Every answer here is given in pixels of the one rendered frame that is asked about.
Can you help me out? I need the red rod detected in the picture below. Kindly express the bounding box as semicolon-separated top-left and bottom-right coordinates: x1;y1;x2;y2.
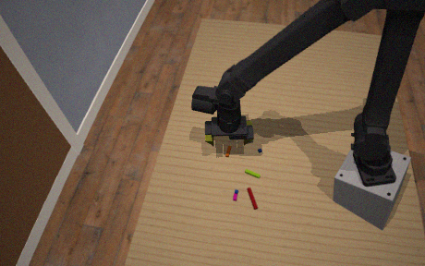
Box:
247;187;258;210

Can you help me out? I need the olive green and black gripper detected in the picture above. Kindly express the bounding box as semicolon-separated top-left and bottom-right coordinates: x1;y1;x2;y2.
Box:
205;115;254;146

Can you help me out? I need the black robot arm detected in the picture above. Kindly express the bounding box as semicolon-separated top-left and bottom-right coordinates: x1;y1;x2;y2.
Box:
191;0;425;187

